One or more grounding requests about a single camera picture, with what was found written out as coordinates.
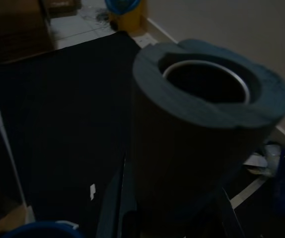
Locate blue plastic bucket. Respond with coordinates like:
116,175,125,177
5,221,85,238

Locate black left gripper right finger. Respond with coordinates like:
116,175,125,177
215,185,246,238

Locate white tape strip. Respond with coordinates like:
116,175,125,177
229,177,266,209

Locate grey foam handled brush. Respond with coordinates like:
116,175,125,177
129,38,285,238

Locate printed cardboard box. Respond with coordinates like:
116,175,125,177
45,0,82,16

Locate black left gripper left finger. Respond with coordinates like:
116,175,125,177
95,148,138,238

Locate yellow bin with blue bag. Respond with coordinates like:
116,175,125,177
104,0,148,32

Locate white paper strip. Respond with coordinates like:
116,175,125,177
243,155,269,169

